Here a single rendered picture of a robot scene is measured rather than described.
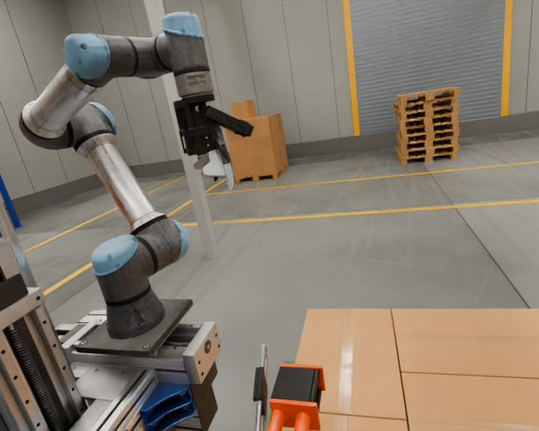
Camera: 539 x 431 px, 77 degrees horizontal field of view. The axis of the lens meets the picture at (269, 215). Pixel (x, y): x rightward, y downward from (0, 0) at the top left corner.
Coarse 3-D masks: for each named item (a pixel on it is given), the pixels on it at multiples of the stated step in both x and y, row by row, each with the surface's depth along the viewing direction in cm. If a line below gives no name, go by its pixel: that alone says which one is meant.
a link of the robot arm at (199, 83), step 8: (200, 72) 68; (208, 72) 70; (176, 80) 69; (184, 80) 68; (192, 80) 68; (200, 80) 69; (208, 80) 70; (184, 88) 69; (192, 88) 68; (200, 88) 69; (208, 88) 70; (184, 96) 70; (192, 96) 69
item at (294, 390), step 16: (288, 368) 59; (304, 368) 58; (320, 368) 58; (288, 384) 55; (304, 384) 55; (320, 384) 59; (272, 400) 53; (288, 400) 52; (304, 400) 52; (320, 400) 57; (288, 416) 53
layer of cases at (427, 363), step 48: (336, 336) 149; (384, 336) 144; (432, 336) 139; (480, 336) 135; (528, 336) 131; (336, 384) 124; (384, 384) 121; (432, 384) 117; (480, 384) 114; (528, 384) 111
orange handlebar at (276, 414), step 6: (276, 414) 52; (282, 414) 52; (300, 414) 51; (306, 414) 51; (270, 420) 51; (276, 420) 51; (282, 420) 52; (300, 420) 50; (306, 420) 50; (270, 426) 50; (276, 426) 50; (282, 426) 52; (294, 426) 50; (300, 426) 49; (306, 426) 50
